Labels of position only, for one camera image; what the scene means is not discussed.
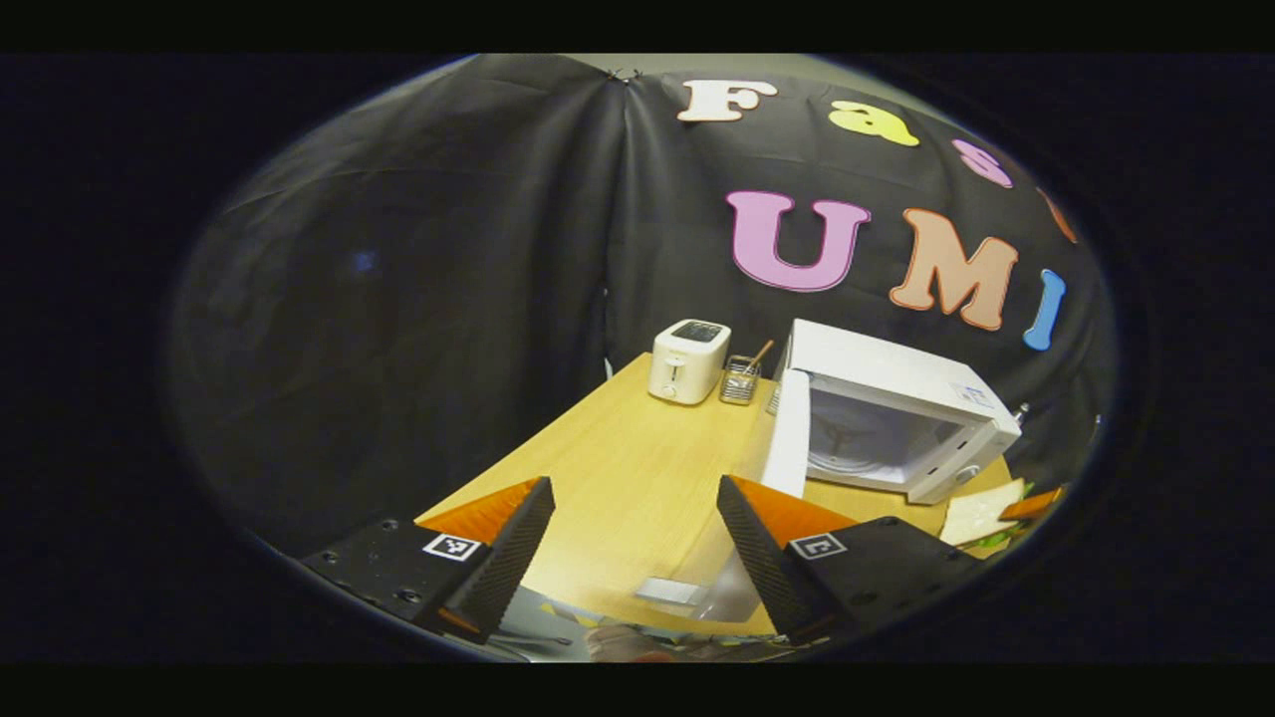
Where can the white toaster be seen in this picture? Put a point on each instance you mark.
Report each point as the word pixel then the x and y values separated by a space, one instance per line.
pixel 687 363

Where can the white microwave oven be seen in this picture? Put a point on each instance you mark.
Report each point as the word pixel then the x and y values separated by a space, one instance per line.
pixel 896 373

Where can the sandwich with lettuce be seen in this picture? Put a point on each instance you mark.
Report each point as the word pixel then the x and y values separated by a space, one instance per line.
pixel 976 510

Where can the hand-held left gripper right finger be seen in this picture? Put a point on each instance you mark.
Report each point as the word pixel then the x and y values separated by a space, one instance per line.
pixel 762 568

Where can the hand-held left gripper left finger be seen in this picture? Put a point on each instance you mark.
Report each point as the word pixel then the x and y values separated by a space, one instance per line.
pixel 503 568

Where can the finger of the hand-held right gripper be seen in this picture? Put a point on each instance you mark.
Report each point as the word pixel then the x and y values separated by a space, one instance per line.
pixel 1031 503

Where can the wooden stick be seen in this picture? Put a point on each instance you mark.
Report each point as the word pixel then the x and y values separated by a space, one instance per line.
pixel 761 355

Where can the black backdrop cloth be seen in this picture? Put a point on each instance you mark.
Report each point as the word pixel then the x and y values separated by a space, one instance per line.
pixel 398 299

